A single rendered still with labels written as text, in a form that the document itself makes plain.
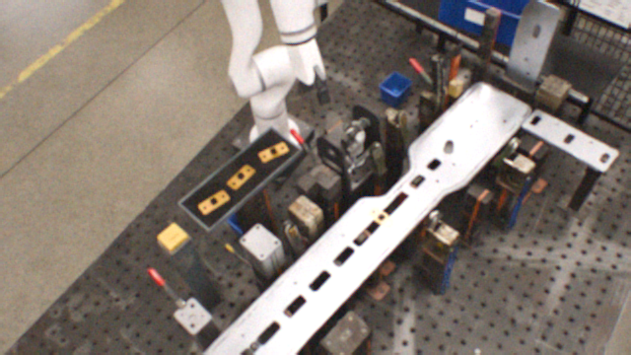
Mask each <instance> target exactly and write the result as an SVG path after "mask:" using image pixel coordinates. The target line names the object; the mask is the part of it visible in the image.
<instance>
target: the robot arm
mask: <svg viewBox="0 0 631 355"><path fill-rule="evenodd" d="M220 1H221V3H222V5H223V7H224V10H225V13H226V16H227V19H228V22H229V24H230V25H231V28H232V32H233V37H234V47H233V53H232V57H231V62H230V68H229V82H230V84H231V87H232V89H233V91H234V93H235V94H236V95H237V96H239V97H241V98H251V99H250V102H251V107H252V111H253V115H254V119H255V123H256V126H255V127H254V128H253V130H252V132H251V134H250V141H251V142H252V141H253V140H254V139H255V138H257V137H258V136H259V135H260V134H261V133H263V132H264V131H265V130H266V129H267V128H269V127H270V126H272V127H274V128H275V129H276V130H278V131H279V132H281V133H282V134H283V135H285V136H286V137H288V138H289V139H290V140H292V141H293V142H295V143H296V144H298V142H297V141H296V139H295V138H294V137H293V136H292V135H291V134H290V129H291V128H295V130H296V131H297V132H298V133H299V134H300V131H299V128H298V126H297V125H296V123H295V122H294V121H292V120H291V119H289V118H288V115H287V110H286V104H285V97H286V95H287V94H288V92H289V91H290V89H291V88H292V86H293V84H294V82H295V80H296V78H298V79H299V82H300V86H301V89H302V93H303V94H306V93H308V92H310V91H312V90H313V89H314V87H315V90H316V93H315V95H316V98H317V102H318V105H319V106H320V107H322V106H325V105H327V104H329V103H330V102H331V100H330V96H329V92H328V87H327V79H326V77H325V73H324V69H323V65H322V61H321V58H320V55H319V52H318V49H317V46H316V42H315V38H316V23H315V19H314V15H313V9H314V8H315V7H317V6H320V5H322V4H324V3H327V2H329V1H330V0H270V2H271V5H272V9H273V12H274V15H275V19H276V22H277V25H278V29H279V32H280V35H281V37H282V41H284V42H285V44H286V47H285V46H276V47H273V48H270V49H268V50H265V51H263V52H261V53H258V54H256V55H255V56H252V55H253V53H254V51H255V49H256V48H257V46H258V44H259V41H260V39H261V36H262V31H263V23H262V18H261V14H260V10H259V6H258V3H257V0H220ZM315 77H317V79H315ZM318 81H320V84H319V86H317V84H316V82H318Z"/></svg>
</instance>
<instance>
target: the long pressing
mask: <svg viewBox="0 0 631 355"><path fill-rule="evenodd" d="M470 103H472V105H471V104H470ZM530 116H531V109H530V108H529V106H527V105H525V104H524V103H522V102H520V101H518V100H516V99H514V98H512V97H510V96H509V95H507V94H505V93H503V92H501V91H499V90H497V89H496V88H494V87H492V86H490V85H488V84H485V83H483V82H479V83H476V84H474V85H473V86H472V87H471V88H470V89H468V90H467V91H466V92H465V93H464V94H463V95H462V96H461V97H460V98H459V99H458V100H457V101H456V102H455V103H454V104H453V105H452V106H451V107H449V108H448V109H447V110H446V111H445V112H444V113H443V114H442V115H441V116H440V117H439V118H438V119H437V120H436V121H435V122H434V123H433V124H432V125H431V126H430V127H429V128H428V129H427V130H426V131H425V132H424V133H423V134H422V135H421V136H420V137H419V138H418V139H416V140H415V141H414V142H413V143H412V144H411V145H410V147H409V149H408V160H409V166H410V170H409V172H408V173H407V174H406V175H405V176H404V177H403V178H402V179H401V180H400V181H399V182H398V183H397V184H396V185H395V186H394V187H393V188H392V189H391V190H390V191H389V192H388V193H387V194H385V195H383V196H377V197H365V198H362V199H360V200H358V201H357V202H356V203H355V204H354V205H353V206H352V207H351V208H350V209H349V210H348V211H347V212H346V213H345V214H344V215H343V216H342V217H341V218H340V219H339V220H338V221H337V222H336V223H335V224H334V225H333V226H332V227H331V228H330V229H329V230H327V231H326V232H325V233H324V234H323V235H322V236H321V237H320V238H319V239H318V240H317V241H316V242H315V243H314V244H313V245H312V246H311V247H310V248H309V249H308V250H307V251H306V252H305V253H304V254H303V255H302V256H301V257H300V258H299V259H298V260H297V261H296V262H295V263H294V264H293V265H292V266H290V267H289V268H288V269H287V270H286V271H285V272H284V273H283V274H282V275H281V276H280V277H279V278H278V279H277V280H276V281H275V283H274V284H273V285H272V286H271V287H270V288H269V289H268V290H267V291H266V292H265V293H264V294H263V295H262V296H261V297H260V298H259V299H258V300H257V301H256V302H255V303H254V304H253V305H251V306H250V307H249V308H248V309H247V310H246V311H245V312H244V313H243V314H242V315H241V316H240V317H239V318H238V319H237V320H236V321H235V322H234V323H233V324H232V325H231V326H230V327H229V328H228V329H227V330H226V331H225V332H224V333H223V334H222V335H220V336H219V337H218V338H217V339H216V340H215V341H214V342H212V343H211V344H210V345H209V346H208V347H207V348H206V349H205V350H204V351H203V352H202V353H201V354H200V355H241V354H242V353H243V352H244V351H245V350H247V349H249V351H251V353H253V355H297V354H298V353H299V352H300V351H301V350H302V349H303V347H304V346H305V345H306V344H307V343H308V342H309V341H310V340H311V339H312V338H313V337H314V336H315V335H316V334H317V333H318V331H319V330H320V329H321V328H322V327H323V326H324V325H325V324H326V323H327V322H328V321H329V320H330V319H331V318H332V317H333V316H334V314H335V313H336V312H337V311H338V310H339V309H340V308H341V307H342V306H343V305H344V304H345V303H346V302H347V301H348V300H349V299H350V297H351V296H352V295H353V294H354V293H355V292H356V291H357V290H358V289H359V288H360V287H361V286H362V285H363V284H364V283H365V282H366V280H367V279H368V277H369V276H370V275H371V274H372V273H373V272H374V271H375V270H376V269H377V268H378V267H379V266H380V265H381V264H382V262H383V261H384V260H385V259H386V258H387V257H388V256H389V255H390V254H391V253H392V252H393V251H394V250H395V249H396V248H397V246H398V245H399V244H400V243H401V242H402V241H403V240H404V239H405V238H406V237H407V236H408V235H409V234H410V233H411V232H412V231H413V229H414V228H415V227H416V226H417V225H418V224H419V223H420V222H421V221H422V220H423V219H424V218H425V217H426V216H427V215H428V213H429V212H430V211H431V210H432V209H433V208H434V207H435V206H436V205H437V204H438V203H439V202H440V201H441V200H442V199H443V198H444V197H445V196H446V195H447V194H449V193H451V192H454V191H456V190H458V189H461V188H463V187H465V186H466V185H467V184H468V183H469V182H470V181H471V180H472V179H473V177H474V176H475V175H476V174H477V173H478V172H479V171H480V170H481V169H482V168H483V167H485V166H486V165H487V163H488V162H489V161H490V160H491V159H492V158H493V157H494V156H495V155H496V154H497V153H498V152H499V151H500V149H501V148H502V147H503V146H504V145H505V144H506V143H507V142H508V141H509V140H510V139H511V138H512V137H513V135H514V134H515V133H516V132H517V131H518V130H519V129H520V128H521V127H522V125H523V123H524V122H525V121H526V120H527V119H528V118H529V117H530ZM475 120H477V121H479V122H477V123H475V122H474V121H475ZM504 120H506V121H507V122H504ZM470 123H472V128H469V126H470ZM448 139H452V140H454V142H455V146H454V151H453V152H452V153H450V154H447V153H445V152H444V145H445V142H446V141H447V140H448ZM434 159H437V160H439V161H440V162H441V164H440V165H439V166H438V167H437V168H436V169H435V170H434V171H430V170H429V169H427V166H428V165H429V164H430V163H431V162H432V161H433V160H434ZM452 164H455V165H454V166H453V165H452ZM417 176H422V177H423V178H425V180H424V181H423V182H422V183H421V184H420V185H419V187H418V188H413V187H411V186H410V185H409V184H410V183H411V182H412V181H413V180H414V179H415V178H416V177H417ZM436 180H438V181H439V182H436ZM400 192H405V193H406V194H408V198H407V199H406V200H405V201H404V202H403V203H402V204H401V205H400V206H399V207H398V208H397V209H396V210H395V211H394V212H393V213H392V214H391V215H390V217H391V218H392V219H394V220H395V223H394V224H393V225H392V226H391V227H390V228H389V229H387V228H385V227H384V226H383V225H380V226H379V227H378V228H377V229H376V231H375V232H374V233H373V234H372V235H371V236H370V237H369V238H368V239H367V240H366V241H365V242H364V243H363V244H362V245H361V246H360V247H357V246H356V245H354V244H353V240H354V239H355V238H356V237H357V236H358V235H359V234H360V233H361V232H362V231H363V230H364V229H365V228H366V227H367V226H368V225H369V224H370V223H371V222H372V221H374V220H375V219H373V218H372V217H371V216H369V215H368V212H369V211H370V210H371V209H372V208H373V207H374V206H377V207H378V208H380V209H381V210H382V211H383V210H384V209H385V208H386V207H387V206H388V205H389V204H390V203H391V202H392V201H393V200H394V199H395V198H396V197H397V195H398V194H399V193H400ZM342 235H344V237H343V236H342ZM347 247H351V248H352V249H353V250H354V251H355V252H354V253H353V254H352V255H351V256H350V257H349V258H348V259H347V260H346V261H345V262H344V263H343V264H342V265H341V266H337V265H336V264H334V263H333V260H334V259H336V258H337V257H338V255H339V254H340V253H341V252H342V251H343V250H344V249H345V248H347ZM367 252H368V253H369V254H368V255H366V253H367ZM324 270H327V271H328V272H329V273H330V274H331V276H330V278H329V279H328V280H327V281H326V282H325V284H324V285H323V286H322V287H321V288H320V289H319V290H318V291H317V292H313V291H312V290H311V289H310V285H311V283H312V282H313V281H314V280H315V279H316V278H317V277H318V276H319V275H320V274H321V273H322V272H323V271H324ZM295 281H297V285H295V284H294V282H295ZM299 296H303V297H304V298H305V299H306V300H307V302H306V303H305V304H304V305H303V306H302V307H301V308H300V309H299V310H298V311H297V312H296V313H295V314H294V315H293V316H292V317H291V318H290V319H289V318H287V317H286V316H285V315H284V311H285V310H286V309H287V308H288V307H289V306H290V305H291V304H292V303H293V302H294V301H295V300H296V299H297V298H298V297H299ZM275 321H276V322H277V323H278V324H280V326H281V328H280V330H279V331H278V332H277V333H276V334H275V335H274V336H273V337H272V338H271V339H270V340H269V341H268V342H267V343H266V344H265V345H261V344H260V343H259V342H258V341H257V337H258V336H259V335H260V334H261V333H262V332H263V331H264V330H265V329H267V328H268V327H269V326H270V325H271V324H272V323H273V322H275ZM243 334H244V335H245V336H244V337H243ZM252 342H257V343H258V344H259V348H258V349H257V350H256V351H255V352H253V351H252V350H251V349H250V344H251V343H252Z"/></svg>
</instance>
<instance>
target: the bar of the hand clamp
mask: <svg viewBox="0 0 631 355"><path fill-rule="evenodd" d="M430 60H432V86H433V94H434V95H436V96H437V97H439V91H440V92H441V93H442V95H441V98H443V97H444V96H445V89H444V69H447V68H448V67H449V66H450V61H449V59H445V60H444V54H441V53H439V52H438V53H437V54H436V55H434V56H430Z"/></svg>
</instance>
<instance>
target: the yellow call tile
mask: <svg viewBox="0 0 631 355"><path fill-rule="evenodd" d="M157 238H158V239H159V240H160V241H161V242H162V243H163V244H164V245H165V246H166V247H167V248H168V249H169V250H173V249H174V248H175V247H176V246H177V245H179V244H180V243H181V242H182V241H183V240H184V239H185V238H188V234H186V233H185V232H184V231H183V230H182V229H181V228H179V227H178V226H177V225H176V224H175V223H172V224H171V225H170V226H168V227H167V228H166V229H165V230H164V231H163V232H162V233H161V234H160V235H159V236H157Z"/></svg>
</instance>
